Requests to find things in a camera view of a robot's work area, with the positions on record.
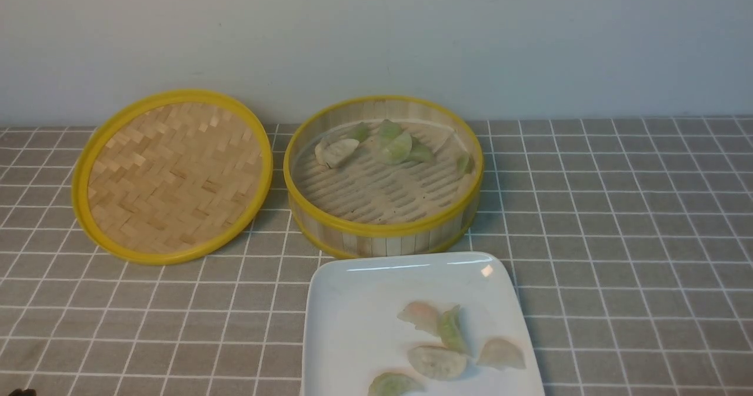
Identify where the white dumpling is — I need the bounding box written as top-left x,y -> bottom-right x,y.
314,138 -> 360,169

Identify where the pinkish dumpling on plate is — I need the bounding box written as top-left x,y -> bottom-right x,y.
397,301 -> 441,337

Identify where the white square plate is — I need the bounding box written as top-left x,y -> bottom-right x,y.
301,251 -> 544,395

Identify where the green dumpling on plate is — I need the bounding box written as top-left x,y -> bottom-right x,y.
437,305 -> 471,355

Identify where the pale dumpling plate centre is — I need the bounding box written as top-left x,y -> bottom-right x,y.
407,345 -> 468,381

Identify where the green dumpling plate bottom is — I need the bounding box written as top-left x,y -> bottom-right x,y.
368,372 -> 425,396

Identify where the beige dumpling plate right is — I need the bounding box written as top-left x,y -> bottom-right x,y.
476,337 -> 527,370

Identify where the yellow-rimmed bamboo steamer basket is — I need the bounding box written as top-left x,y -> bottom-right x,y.
283,95 -> 484,258

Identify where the large pale green dumpling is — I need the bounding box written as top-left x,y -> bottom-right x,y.
371,119 -> 412,165

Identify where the green dumpling steamer left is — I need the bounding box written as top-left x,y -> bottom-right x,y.
346,122 -> 369,143

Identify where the small green dumpling steamer right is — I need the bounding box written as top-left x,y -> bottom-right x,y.
455,152 -> 474,176

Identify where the yellow-rimmed bamboo steamer lid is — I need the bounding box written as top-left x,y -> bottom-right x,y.
72,89 -> 274,265

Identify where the grey checkered tablecloth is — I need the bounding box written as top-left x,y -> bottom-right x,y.
1,117 -> 752,395

